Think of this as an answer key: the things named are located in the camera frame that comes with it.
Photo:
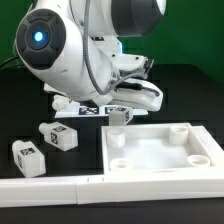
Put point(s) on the white square tabletop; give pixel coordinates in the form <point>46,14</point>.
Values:
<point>153,147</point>

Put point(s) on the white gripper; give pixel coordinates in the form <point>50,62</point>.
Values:
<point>135,93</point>

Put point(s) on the white sheet with tags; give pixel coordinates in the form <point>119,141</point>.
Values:
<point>75,109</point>

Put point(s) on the white L-shaped obstacle fence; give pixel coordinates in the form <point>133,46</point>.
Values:
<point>121,186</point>

